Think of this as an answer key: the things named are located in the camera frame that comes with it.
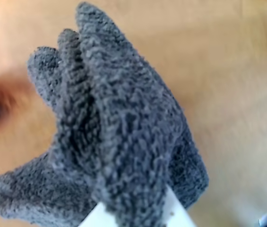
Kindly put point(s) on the grey fluffy cleaning cloth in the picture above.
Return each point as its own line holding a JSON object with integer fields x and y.
{"x": 123, "y": 118}

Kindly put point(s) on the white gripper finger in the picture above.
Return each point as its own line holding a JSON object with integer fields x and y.
{"x": 179, "y": 210}

